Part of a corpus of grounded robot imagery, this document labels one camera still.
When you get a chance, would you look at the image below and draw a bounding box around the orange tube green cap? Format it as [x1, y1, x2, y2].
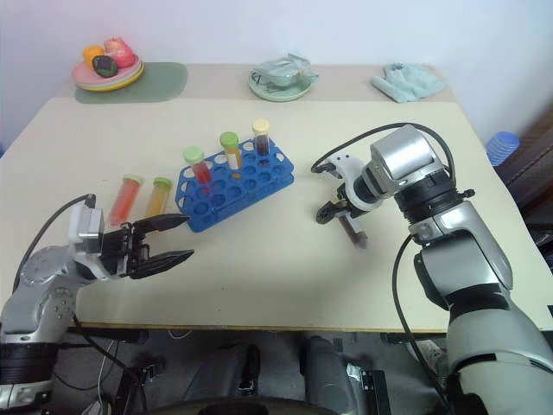
[143, 176, 175, 220]

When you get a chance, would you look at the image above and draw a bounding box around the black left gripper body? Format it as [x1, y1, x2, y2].
[99, 222, 151, 278]

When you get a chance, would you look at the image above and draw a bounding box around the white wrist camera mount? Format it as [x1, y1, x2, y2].
[67, 203, 107, 265]
[324, 153, 382, 214]

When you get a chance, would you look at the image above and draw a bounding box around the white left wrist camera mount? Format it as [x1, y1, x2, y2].
[67, 203, 107, 265]

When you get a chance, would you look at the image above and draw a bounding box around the dark tube yellow cap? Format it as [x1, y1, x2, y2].
[251, 118, 273, 158]

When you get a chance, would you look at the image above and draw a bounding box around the dark brown test tube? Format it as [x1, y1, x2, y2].
[340, 214, 369, 251]

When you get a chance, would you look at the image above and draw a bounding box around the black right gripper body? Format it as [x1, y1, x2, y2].
[329, 182, 362, 220]

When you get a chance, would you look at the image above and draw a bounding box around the clear plastic bag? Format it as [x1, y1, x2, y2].
[251, 52, 321, 88]

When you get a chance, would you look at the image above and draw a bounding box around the pink plate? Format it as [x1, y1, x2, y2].
[71, 54, 142, 87]

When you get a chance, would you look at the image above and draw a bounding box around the dark wooden furniture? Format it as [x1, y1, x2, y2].
[502, 124, 553, 265]

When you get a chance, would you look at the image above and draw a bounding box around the pink toy apple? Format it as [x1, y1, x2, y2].
[103, 36, 133, 69]

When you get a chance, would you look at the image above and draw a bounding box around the black curved base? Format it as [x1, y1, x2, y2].
[145, 398, 321, 415]

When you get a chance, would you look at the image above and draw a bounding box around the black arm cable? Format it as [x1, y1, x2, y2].
[12, 194, 97, 291]
[309, 122, 458, 407]

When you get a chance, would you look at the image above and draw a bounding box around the yellow tube green cap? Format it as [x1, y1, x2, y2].
[219, 131, 244, 171]

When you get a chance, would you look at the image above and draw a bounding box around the blue ribbed cap stack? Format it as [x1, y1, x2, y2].
[485, 131, 520, 167]

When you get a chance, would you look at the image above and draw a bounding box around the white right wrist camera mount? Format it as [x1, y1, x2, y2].
[324, 153, 382, 214]

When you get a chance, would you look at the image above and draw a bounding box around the dark green toy fruit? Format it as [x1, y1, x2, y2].
[91, 54, 119, 78]

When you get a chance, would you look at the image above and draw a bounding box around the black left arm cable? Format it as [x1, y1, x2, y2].
[12, 194, 97, 291]

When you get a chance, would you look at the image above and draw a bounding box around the red tube green cap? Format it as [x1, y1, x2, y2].
[108, 172, 144, 228]
[181, 145, 213, 186]

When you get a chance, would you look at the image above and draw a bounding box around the light green plate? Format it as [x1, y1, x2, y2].
[246, 64, 315, 103]

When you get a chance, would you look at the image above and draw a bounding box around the teal cloth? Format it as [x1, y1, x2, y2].
[372, 61, 447, 105]

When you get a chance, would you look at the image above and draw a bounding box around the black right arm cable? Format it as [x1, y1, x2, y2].
[309, 122, 458, 407]

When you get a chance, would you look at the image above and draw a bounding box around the orange toy fruit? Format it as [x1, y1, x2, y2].
[82, 45, 106, 67]

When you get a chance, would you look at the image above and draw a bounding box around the black cable under table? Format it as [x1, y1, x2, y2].
[68, 314, 146, 415]

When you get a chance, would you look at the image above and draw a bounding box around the green placemat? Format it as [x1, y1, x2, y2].
[73, 61, 190, 105]

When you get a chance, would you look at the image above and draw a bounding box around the yellow plate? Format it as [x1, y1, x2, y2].
[76, 62, 146, 93]

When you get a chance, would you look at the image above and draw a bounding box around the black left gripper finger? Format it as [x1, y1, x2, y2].
[129, 248, 196, 280]
[131, 213, 192, 237]

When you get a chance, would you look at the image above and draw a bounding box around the blue test tube rack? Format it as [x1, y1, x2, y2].
[174, 137, 297, 235]

